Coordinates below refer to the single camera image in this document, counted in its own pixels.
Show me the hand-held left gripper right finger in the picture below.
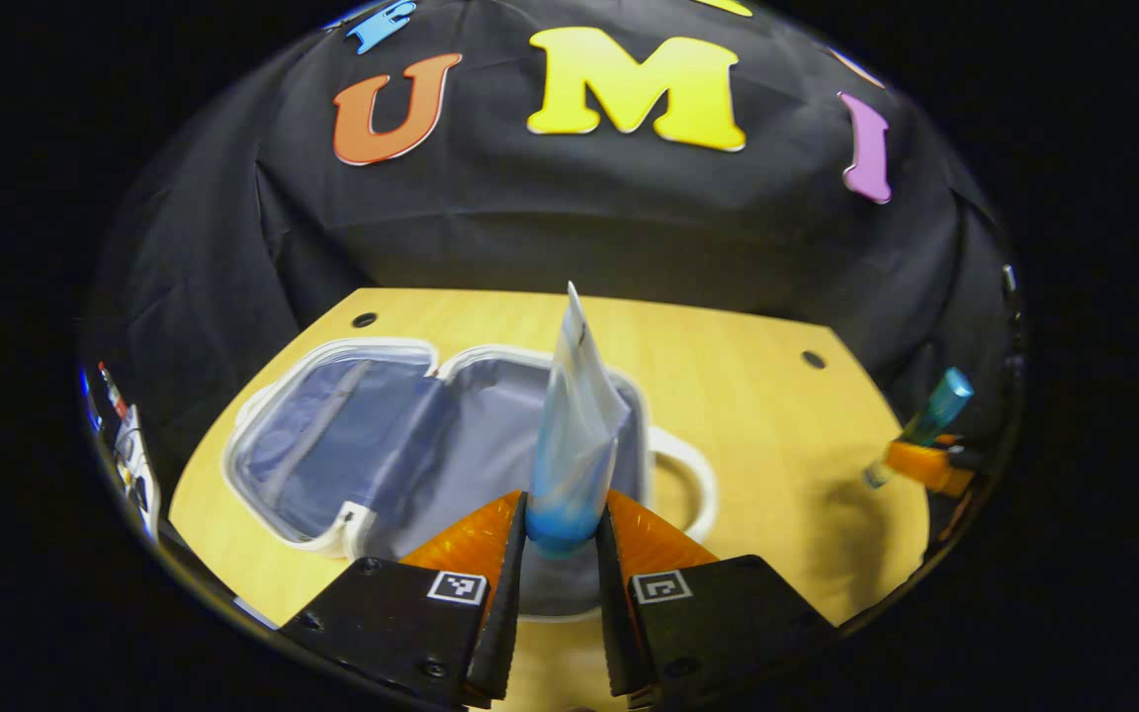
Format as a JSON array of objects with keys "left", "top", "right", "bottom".
[{"left": 595, "top": 489, "right": 840, "bottom": 710}]

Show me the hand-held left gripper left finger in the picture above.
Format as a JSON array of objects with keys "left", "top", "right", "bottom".
[{"left": 279, "top": 489, "right": 531, "bottom": 710}]

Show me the clear blue skincare bottle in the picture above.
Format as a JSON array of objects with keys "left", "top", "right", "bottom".
[{"left": 863, "top": 367, "right": 976, "bottom": 490}]

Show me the white and blue skincare tube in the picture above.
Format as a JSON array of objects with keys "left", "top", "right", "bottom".
[{"left": 526, "top": 281, "right": 632, "bottom": 557}]

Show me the white suitcase with grey lining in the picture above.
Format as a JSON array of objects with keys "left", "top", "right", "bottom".
[{"left": 220, "top": 336, "right": 721, "bottom": 624}]

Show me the black backdrop cloth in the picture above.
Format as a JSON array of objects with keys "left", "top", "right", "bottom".
[{"left": 80, "top": 0, "right": 1025, "bottom": 525}]

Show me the computer monitor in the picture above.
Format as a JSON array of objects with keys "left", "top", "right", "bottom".
[{"left": 78, "top": 364, "right": 102, "bottom": 434}]

